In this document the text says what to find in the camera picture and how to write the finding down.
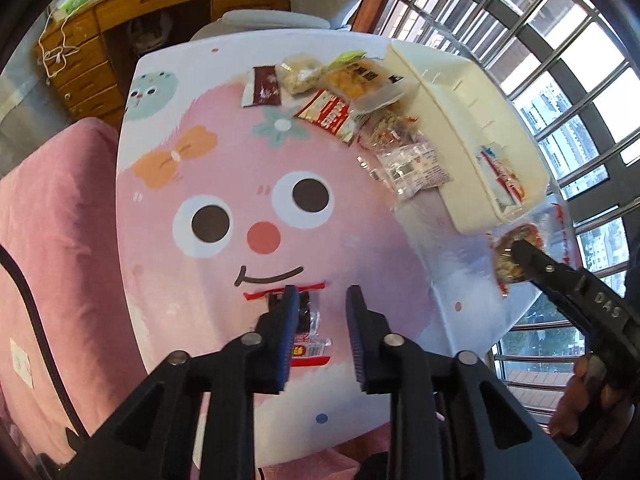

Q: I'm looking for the white plastic bin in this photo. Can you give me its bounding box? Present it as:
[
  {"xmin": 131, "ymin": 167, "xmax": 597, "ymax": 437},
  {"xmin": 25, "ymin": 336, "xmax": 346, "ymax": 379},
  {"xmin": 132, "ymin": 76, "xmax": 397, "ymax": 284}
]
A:
[{"xmin": 387, "ymin": 42, "xmax": 551, "ymax": 236}]

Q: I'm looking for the person's right hand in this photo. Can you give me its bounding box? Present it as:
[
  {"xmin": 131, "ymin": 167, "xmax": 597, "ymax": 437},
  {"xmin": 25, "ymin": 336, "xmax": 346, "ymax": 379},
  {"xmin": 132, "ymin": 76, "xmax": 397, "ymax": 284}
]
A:
[{"xmin": 549, "ymin": 354, "xmax": 594, "ymax": 436}]

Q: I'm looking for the clear mixed nut packet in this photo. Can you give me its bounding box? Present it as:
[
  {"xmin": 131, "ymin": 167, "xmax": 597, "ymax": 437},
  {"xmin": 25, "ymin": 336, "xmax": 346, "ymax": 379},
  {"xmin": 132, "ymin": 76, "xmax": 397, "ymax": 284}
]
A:
[{"xmin": 490, "ymin": 224, "xmax": 546, "ymax": 299}]

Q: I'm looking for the clear oat flakes packet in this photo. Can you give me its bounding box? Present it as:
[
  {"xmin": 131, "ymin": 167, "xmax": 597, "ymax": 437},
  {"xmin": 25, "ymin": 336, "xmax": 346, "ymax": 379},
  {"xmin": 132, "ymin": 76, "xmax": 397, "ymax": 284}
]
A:
[
  {"xmin": 357, "ymin": 110, "xmax": 426, "ymax": 154},
  {"xmin": 357, "ymin": 142, "xmax": 451, "ymax": 201}
]

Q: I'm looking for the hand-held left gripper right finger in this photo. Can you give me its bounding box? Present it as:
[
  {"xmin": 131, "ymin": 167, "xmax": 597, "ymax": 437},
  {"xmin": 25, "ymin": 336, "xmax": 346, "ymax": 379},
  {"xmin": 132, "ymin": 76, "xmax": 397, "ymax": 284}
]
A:
[{"xmin": 345, "ymin": 285, "xmax": 582, "ymax": 480}]

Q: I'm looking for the pink blanket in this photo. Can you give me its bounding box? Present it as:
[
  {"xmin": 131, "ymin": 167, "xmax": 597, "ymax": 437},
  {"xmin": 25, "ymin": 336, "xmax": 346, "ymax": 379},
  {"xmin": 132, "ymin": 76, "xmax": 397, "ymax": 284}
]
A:
[{"xmin": 0, "ymin": 117, "xmax": 151, "ymax": 466}]

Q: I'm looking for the green tissue pack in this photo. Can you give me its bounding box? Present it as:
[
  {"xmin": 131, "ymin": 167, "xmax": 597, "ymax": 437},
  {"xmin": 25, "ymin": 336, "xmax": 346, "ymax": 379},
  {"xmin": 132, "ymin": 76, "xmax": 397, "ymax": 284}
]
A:
[{"xmin": 52, "ymin": 0, "xmax": 94, "ymax": 16}]

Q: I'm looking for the dark brown snack packet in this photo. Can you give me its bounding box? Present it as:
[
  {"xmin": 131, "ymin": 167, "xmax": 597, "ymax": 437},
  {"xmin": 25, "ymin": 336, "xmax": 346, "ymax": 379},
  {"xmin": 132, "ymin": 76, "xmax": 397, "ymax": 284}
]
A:
[{"xmin": 241, "ymin": 65, "xmax": 284, "ymax": 109}]

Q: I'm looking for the red white cookie packet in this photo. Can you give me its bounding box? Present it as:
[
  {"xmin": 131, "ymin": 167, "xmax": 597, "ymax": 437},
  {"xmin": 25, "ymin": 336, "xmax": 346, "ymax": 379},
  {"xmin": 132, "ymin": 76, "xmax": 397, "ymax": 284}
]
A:
[{"xmin": 295, "ymin": 89, "xmax": 369, "ymax": 147}]

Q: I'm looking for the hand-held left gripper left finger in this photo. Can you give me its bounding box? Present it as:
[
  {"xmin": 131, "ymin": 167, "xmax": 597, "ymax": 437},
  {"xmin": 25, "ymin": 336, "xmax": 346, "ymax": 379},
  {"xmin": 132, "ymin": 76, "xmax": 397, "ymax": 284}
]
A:
[{"xmin": 61, "ymin": 285, "xmax": 301, "ymax": 480}]

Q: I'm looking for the grey striped bundle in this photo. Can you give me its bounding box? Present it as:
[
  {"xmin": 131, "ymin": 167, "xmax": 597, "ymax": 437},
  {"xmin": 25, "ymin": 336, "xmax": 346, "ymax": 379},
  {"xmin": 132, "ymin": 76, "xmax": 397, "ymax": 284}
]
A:
[{"xmin": 125, "ymin": 10, "xmax": 176, "ymax": 54}]

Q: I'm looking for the white cable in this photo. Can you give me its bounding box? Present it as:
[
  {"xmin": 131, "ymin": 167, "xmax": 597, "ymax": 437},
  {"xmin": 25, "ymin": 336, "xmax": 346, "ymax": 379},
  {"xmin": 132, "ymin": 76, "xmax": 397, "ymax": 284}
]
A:
[{"xmin": 37, "ymin": 7, "xmax": 81, "ymax": 81}]

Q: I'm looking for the orange crisps clear packet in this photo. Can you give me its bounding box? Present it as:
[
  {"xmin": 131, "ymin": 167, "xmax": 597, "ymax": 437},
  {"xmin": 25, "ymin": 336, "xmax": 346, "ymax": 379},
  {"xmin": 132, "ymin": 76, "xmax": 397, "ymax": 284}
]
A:
[{"xmin": 320, "ymin": 57, "xmax": 409, "ymax": 114}]

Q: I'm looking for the grey office chair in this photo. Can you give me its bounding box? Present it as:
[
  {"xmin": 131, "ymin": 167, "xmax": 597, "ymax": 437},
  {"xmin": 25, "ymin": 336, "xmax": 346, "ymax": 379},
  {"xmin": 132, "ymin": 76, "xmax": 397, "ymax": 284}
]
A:
[{"xmin": 190, "ymin": 0, "xmax": 406, "ymax": 44}]

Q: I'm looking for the silver red blue snack packet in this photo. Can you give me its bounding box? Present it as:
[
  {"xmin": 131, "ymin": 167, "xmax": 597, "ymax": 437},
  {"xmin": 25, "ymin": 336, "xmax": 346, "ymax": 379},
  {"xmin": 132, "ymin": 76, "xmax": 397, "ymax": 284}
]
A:
[{"xmin": 477, "ymin": 145, "xmax": 526, "ymax": 211}]

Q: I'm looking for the pink fleece cloth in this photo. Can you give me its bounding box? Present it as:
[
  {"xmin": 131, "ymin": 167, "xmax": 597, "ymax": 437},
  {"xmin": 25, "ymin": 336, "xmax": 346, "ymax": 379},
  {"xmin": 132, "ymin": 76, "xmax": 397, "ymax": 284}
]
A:
[{"xmin": 260, "ymin": 420, "xmax": 396, "ymax": 480}]

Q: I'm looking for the green snack packet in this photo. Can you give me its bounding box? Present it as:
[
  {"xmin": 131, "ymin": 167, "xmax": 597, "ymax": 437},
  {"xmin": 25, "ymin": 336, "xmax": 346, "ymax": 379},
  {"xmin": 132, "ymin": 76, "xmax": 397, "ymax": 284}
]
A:
[{"xmin": 322, "ymin": 50, "xmax": 369, "ymax": 74}]

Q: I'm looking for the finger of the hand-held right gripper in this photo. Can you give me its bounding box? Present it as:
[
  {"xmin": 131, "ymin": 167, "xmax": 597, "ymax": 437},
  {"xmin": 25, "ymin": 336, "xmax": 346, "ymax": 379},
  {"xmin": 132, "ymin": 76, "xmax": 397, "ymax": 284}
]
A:
[{"xmin": 510, "ymin": 239, "xmax": 584, "ymax": 311}]

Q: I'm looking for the printed cartoon tablecloth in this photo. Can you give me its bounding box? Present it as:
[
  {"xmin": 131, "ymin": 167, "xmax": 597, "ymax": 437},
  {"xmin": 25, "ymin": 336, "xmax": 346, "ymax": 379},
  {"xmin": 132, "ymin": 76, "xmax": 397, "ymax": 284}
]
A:
[{"xmin": 116, "ymin": 27, "xmax": 586, "ymax": 427}]

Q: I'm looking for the dark plum snack packet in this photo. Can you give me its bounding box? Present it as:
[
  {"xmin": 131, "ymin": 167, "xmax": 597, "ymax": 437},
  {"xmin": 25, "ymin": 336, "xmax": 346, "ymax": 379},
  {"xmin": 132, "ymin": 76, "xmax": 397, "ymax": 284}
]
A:
[{"xmin": 242, "ymin": 281, "xmax": 334, "ymax": 367}]

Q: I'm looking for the black cable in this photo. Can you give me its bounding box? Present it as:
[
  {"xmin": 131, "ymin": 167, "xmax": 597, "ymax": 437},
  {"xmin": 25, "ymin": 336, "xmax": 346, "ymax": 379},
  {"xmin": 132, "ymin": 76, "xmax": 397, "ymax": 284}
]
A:
[{"xmin": 0, "ymin": 245, "xmax": 84, "ymax": 436}]

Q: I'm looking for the pale puffs clear packet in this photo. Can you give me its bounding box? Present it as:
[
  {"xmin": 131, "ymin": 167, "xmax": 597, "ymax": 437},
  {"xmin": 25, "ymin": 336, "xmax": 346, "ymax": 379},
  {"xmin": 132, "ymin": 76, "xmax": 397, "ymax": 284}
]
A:
[{"xmin": 277, "ymin": 54, "xmax": 326, "ymax": 96}]

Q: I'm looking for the wooden desk with drawers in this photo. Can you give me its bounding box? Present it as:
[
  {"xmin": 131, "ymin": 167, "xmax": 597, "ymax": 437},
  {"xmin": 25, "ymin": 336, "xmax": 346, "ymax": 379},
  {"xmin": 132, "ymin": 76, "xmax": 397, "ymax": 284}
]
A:
[{"xmin": 34, "ymin": 0, "xmax": 304, "ymax": 116}]

